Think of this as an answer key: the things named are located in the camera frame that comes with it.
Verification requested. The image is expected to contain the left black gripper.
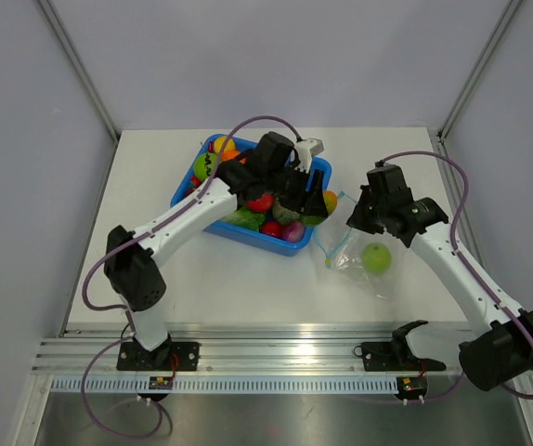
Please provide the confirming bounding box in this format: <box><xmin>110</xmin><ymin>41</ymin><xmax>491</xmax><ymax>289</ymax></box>
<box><xmin>265</xmin><ymin>162</ymin><xmax>327</xmax><ymax>217</ymax></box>

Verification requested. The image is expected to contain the purple onion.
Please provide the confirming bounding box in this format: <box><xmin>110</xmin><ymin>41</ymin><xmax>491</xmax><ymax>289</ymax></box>
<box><xmin>280</xmin><ymin>220</ymin><xmax>306</xmax><ymax>243</ymax></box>

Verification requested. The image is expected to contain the clear zip top bag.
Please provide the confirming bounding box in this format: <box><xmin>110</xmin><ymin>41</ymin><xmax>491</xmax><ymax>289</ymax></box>
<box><xmin>313</xmin><ymin>190</ymin><xmax>403</xmax><ymax>299</ymax></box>

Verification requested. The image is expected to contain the green apple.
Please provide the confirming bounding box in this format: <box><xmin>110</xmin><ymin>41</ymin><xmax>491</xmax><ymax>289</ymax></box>
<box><xmin>361</xmin><ymin>243</ymin><xmax>392</xmax><ymax>274</ymax></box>

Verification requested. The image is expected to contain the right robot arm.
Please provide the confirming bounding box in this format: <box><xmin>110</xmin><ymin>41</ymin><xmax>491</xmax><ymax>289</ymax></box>
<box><xmin>347</xmin><ymin>162</ymin><xmax>533</xmax><ymax>391</ymax></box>

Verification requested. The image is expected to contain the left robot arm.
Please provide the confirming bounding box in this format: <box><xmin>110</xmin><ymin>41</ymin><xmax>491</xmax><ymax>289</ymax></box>
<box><xmin>104</xmin><ymin>132</ymin><xmax>329</xmax><ymax>371</ymax></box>

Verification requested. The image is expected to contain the netted cantaloupe melon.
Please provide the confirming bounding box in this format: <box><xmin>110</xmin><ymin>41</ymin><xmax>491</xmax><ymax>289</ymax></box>
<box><xmin>271</xmin><ymin>202</ymin><xmax>300</xmax><ymax>226</ymax></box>

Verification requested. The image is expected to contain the red tomato centre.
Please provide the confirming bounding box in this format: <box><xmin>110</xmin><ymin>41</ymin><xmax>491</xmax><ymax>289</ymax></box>
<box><xmin>246</xmin><ymin>193</ymin><xmax>275</xmax><ymax>214</ymax></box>

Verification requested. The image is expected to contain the small red tomato front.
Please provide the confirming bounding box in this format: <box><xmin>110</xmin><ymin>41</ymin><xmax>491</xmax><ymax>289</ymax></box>
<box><xmin>260</xmin><ymin>220</ymin><xmax>282</xmax><ymax>239</ymax></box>

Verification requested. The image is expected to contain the blue plastic bin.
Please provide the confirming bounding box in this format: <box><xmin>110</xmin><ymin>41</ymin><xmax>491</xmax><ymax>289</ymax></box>
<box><xmin>170</xmin><ymin>157</ymin><xmax>332</xmax><ymax>256</ymax></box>

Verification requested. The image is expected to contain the green lettuce leaf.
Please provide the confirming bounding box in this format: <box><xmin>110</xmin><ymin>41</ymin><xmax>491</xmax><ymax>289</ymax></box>
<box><xmin>221</xmin><ymin>207</ymin><xmax>267</xmax><ymax>232</ymax></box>

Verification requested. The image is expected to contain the orange fruit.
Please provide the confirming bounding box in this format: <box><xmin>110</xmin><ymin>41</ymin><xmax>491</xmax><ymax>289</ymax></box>
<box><xmin>221</xmin><ymin>150</ymin><xmax>241</xmax><ymax>163</ymax></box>

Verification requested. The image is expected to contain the yellow lemon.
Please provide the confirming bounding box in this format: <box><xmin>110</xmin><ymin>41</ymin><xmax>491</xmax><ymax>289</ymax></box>
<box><xmin>214</xmin><ymin>136</ymin><xmax>236</xmax><ymax>154</ymax></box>

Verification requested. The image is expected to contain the striped green watermelon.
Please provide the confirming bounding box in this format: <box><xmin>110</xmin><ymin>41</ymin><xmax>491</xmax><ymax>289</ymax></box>
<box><xmin>193</xmin><ymin>152</ymin><xmax>217</xmax><ymax>182</ymax></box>

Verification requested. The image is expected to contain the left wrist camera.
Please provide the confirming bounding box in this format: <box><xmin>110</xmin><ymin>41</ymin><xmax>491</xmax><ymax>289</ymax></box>
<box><xmin>291</xmin><ymin>138</ymin><xmax>324</xmax><ymax>173</ymax></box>

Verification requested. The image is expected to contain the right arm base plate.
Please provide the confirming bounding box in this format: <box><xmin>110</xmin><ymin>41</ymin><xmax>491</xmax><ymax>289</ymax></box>
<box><xmin>353</xmin><ymin>341</ymin><xmax>448</xmax><ymax>374</ymax></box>

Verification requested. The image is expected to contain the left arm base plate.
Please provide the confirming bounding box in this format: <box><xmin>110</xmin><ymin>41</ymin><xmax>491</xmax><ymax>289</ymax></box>
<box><xmin>116</xmin><ymin>340</ymin><xmax>201</xmax><ymax>372</ymax></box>

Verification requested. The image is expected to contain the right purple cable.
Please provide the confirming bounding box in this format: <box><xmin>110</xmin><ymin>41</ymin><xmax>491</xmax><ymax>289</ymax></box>
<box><xmin>375</xmin><ymin>151</ymin><xmax>533</xmax><ymax>405</ymax></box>

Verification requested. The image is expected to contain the purple cable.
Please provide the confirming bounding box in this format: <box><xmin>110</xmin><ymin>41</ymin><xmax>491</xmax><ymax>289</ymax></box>
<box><xmin>375</xmin><ymin>151</ymin><xmax>533</xmax><ymax>405</ymax></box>
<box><xmin>80</xmin><ymin>114</ymin><xmax>303</xmax><ymax>439</ymax></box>

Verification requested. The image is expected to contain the right aluminium frame post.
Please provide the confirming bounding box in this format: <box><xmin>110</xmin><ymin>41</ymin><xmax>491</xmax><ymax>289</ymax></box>
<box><xmin>437</xmin><ymin>0</ymin><xmax>526</xmax><ymax>143</ymax></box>

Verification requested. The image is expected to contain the aluminium frame post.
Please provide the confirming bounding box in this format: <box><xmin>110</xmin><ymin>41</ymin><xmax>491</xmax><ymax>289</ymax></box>
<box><xmin>437</xmin><ymin>0</ymin><xmax>526</xmax><ymax>143</ymax></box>
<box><xmin>34</xmin><ymin>0</ymin><xmax>121</xmax><ymax>146</ymax></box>

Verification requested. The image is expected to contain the white slotted cable duct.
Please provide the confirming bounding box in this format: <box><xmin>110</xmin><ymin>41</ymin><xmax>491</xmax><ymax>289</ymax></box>
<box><xmin>51</xmin><ymin>375</ymin><xmax>398</xmax><ymax>395</ymax></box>

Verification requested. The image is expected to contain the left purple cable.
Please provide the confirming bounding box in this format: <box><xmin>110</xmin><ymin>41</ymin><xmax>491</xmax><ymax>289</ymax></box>
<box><xmin>80</xmin><ymin>114</ymin><xmax>303</xmax><ymax>439</ymax></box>

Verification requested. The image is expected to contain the aluminium mounting rail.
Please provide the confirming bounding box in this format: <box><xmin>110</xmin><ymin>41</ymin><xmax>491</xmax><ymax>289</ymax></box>
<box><xmin>32</xmin><ymin>322</ymin><xmax>490</xmax><ymax>377</ymax></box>

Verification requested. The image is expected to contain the left aluminium frame post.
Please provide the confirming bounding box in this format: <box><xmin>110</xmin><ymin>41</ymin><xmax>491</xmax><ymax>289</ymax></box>
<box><xmin>34</xmin><ymin>0</ymin><xmax>121</xmax><ymax>146</ymax></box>

